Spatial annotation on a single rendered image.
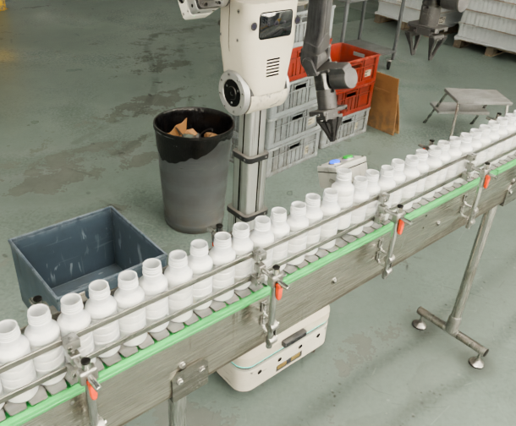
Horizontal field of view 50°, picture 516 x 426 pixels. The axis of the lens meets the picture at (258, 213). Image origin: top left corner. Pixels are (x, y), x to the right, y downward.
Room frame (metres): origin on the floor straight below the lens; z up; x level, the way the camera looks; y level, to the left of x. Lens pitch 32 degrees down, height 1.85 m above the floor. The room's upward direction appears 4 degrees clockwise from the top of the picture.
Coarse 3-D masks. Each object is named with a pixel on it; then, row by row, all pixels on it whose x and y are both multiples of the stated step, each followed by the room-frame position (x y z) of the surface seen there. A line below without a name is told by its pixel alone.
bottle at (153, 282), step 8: (144, 264) 0.89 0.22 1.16; (152, 264) 0.91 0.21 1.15; (160, 264) 0.89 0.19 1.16; (144, 272) 0.88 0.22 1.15; (152, 272) 0.87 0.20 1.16; (160, 272) 0.89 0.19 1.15; (144, 280) 0.88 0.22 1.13; (152, 280) 0.87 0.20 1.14; (160, 280) 0.88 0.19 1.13; (144, 288) 0.86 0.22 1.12; (152, 288) 0.86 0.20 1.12; (160, 288) 0.87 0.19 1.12; (152, 296) 0.86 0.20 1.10; (152, 304) 0.86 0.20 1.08; (160, 304) 0.87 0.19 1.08; (152, 312) 0.86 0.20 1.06; (160, 312) 0.87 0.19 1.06; (152, 320) 0.86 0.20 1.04; (160, 328) 0.87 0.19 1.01
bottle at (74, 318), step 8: (64, 296) 0.78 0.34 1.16; (72, 296) 0.78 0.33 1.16; (64, 304) 0.75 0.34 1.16; (72, 304) 0.78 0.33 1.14; (80, 304) 0.76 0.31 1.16; (64, 312) 0.75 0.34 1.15; (72, 312) 0.75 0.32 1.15; (80, 312) 0.76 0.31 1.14; (88, 312) 0.78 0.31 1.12; (64, 320) 0.75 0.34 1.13; (72, 320) 0.75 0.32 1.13; (80, 320) 0.75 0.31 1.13; (88, 320) 0.76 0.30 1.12; (64, 328) 0.74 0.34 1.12; (72, 328) 0.74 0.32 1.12; (80, 328) 0.75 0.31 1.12; (80, 336) 0.74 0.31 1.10; (88, 336) 0.76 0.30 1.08; (80, 344) 0.74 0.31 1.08; (88, 344) 0.75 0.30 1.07; (64, 352) 0.74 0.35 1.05; (80, 352) 0.74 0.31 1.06; (88, 352) 0.75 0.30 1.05
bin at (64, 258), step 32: (64, 224) 1.34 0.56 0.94; (96, 224) 1.40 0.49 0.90; (128, 224) 1.36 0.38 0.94; (32, 256) 1.27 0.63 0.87; (64, 256) 1.33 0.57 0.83; (96, 256) 1.40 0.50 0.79; (128, 256) 1.37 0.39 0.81; (160, 256) 1.20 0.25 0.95; (32, 288) 1.14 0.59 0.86; (64, 288) 1.30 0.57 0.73
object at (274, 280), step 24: (432, 144) 1.74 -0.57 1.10; (384, 192) 1.34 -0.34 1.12; (480, 192) 1.59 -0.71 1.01; (384, 216) 1.33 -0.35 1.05; (264, 264) 1.02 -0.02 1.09; (384, 264) 1.29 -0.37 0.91; (288, 288) 0.95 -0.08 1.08; (264, 312) 1.02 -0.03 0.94; (72, 336) 0.72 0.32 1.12; (72, 360) 0.70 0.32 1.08; (96, 384) 0.65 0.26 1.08; (96, 408) 0.68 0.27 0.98
